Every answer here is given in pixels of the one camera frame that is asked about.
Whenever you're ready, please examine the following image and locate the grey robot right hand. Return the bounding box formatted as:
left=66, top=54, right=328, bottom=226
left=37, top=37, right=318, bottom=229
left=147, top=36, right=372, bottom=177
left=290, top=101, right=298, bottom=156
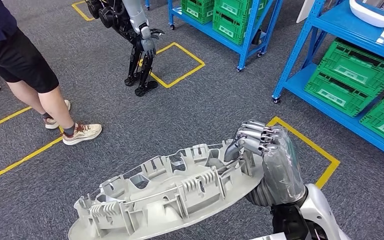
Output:
left=223, top=119, right=308, bottom=209

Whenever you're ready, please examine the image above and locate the grey plastic wheel cover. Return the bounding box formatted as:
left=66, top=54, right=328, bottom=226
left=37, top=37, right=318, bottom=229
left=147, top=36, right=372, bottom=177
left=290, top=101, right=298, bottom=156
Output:
left=67, top=139, right=266, bottom=240

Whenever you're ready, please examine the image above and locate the blue metal shelf rack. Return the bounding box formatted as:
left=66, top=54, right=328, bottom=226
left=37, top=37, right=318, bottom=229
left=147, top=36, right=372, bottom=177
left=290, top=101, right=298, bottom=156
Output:
left=167, top=0, right=284, bottom=73
left=271, top=0, right=384, bottom=165

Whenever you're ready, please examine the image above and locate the white plastic shell part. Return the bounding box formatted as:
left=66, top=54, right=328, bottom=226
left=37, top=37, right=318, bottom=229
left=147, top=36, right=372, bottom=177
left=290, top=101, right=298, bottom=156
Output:
left=349, top=0, right=384, bottom=28

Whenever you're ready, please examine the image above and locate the yellow floor tape square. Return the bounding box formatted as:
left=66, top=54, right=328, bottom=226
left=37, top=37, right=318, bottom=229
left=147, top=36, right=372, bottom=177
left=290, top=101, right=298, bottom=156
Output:
left=0, top=105, right=64, bottom=180
left=267, top=115, right=341, bottom=190
left=138, top=42, right=206, bottom=89
left=71, top=0, right=108, bottom=22

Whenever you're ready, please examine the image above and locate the white desk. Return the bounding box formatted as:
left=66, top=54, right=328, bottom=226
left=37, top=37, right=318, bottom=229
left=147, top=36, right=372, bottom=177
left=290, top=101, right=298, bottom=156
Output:
left=296, top=0, right=315, bottom=24

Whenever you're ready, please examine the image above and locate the black and silver humanoid robot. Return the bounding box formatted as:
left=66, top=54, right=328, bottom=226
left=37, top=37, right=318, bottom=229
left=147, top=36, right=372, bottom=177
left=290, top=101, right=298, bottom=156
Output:
left=85, top=0, right=166, bottom=98

